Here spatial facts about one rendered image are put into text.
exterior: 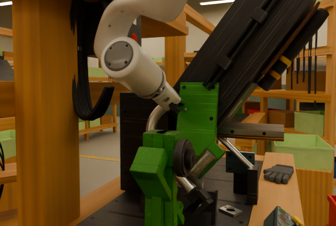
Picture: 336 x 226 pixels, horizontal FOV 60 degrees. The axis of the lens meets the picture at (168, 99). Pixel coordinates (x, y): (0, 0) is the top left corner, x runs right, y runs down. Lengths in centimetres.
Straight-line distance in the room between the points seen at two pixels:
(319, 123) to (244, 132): 257
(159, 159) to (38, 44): 42
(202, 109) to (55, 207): 47
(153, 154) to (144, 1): 27
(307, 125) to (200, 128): 280
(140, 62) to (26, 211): 51
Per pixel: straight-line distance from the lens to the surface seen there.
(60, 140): 83
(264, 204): 99
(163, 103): 71
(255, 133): 92
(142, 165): 54
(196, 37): 1029
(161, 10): 52
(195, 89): 85
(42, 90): 77
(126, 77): 55
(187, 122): 83
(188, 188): 79
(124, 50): 56
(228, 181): 117
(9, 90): 82
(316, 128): 349
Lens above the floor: 127
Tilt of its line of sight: 3 degrees down
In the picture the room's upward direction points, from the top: straight up
